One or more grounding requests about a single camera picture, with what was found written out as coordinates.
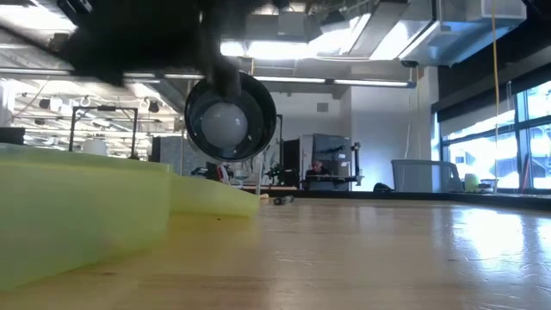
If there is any grey ceiling box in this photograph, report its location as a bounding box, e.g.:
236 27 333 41
277 10 309 38

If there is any yellow-green plastic box lid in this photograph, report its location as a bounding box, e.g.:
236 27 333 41
170 174 261 219

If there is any yellow-green plastic supply box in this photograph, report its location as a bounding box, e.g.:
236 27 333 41
0 142 173 295

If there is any large spiral ventilation duct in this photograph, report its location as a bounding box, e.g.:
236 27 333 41
141 77 187 113

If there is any black box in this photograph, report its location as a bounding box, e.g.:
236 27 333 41
0 127 26 146

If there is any yellow-green bottle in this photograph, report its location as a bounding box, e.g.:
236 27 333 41
463 172 480 194

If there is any black monitor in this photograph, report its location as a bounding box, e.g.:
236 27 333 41
282 138 301 189

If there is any grey metal cabinet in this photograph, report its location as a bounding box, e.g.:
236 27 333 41
300 133 354 191

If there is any black metal frame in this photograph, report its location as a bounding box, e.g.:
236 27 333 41
70 105 139 152

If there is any white lampshade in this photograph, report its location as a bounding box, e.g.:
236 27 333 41
81 138 108 157

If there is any grey partition panel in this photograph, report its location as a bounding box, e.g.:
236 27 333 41
151 136 203 177

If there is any long ceiling light bar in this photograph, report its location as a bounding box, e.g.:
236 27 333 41
0 67 417 89

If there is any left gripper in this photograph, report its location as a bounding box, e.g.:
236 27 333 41
58 0 259 99

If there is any translucent grey tub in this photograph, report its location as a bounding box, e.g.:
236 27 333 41
390 158 464 194

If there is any rectangular metal ceiling duct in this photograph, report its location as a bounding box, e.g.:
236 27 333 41
348 0 529 68

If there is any black lamp with white bulb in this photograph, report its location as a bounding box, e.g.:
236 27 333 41
183 71 278 190

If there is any black stand with shelf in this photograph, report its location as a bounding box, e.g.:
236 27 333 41
306 141 365 184

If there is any person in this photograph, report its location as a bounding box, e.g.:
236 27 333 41
304 159 332 177

